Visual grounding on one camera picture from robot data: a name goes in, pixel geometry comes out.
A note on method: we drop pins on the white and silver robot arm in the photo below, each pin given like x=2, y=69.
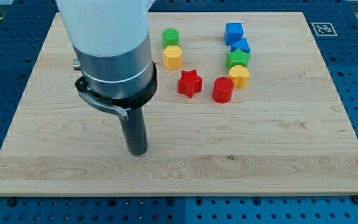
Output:
x=111, y=41

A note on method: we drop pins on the yellow hexagon block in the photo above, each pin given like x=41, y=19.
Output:
x=173, y=57

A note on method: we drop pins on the red star block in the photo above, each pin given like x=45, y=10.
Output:
x=190, y=83

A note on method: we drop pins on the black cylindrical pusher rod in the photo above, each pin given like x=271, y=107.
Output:
x=135, y=132

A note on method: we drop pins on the red cylinder block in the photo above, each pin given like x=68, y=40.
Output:
x=223, y=89

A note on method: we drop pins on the black clamp with metal lever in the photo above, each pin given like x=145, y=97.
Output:
x=118, y=107

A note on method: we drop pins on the wooden board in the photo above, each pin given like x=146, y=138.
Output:
x=286, y=134

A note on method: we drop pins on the yellow heart block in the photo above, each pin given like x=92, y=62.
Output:
x=239, y=75

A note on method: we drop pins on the green cylinder block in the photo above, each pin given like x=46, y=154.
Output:
x=170, y=36

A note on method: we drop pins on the green star block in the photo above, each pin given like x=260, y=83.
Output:
x=237, y=57

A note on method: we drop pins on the blue pentagon block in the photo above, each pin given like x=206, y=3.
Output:
x=242, y=45

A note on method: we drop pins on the blue cube block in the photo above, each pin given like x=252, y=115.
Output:
x=233, y=32

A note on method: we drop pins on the black and white fiducial marker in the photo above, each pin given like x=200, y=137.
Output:
x=324, y=29

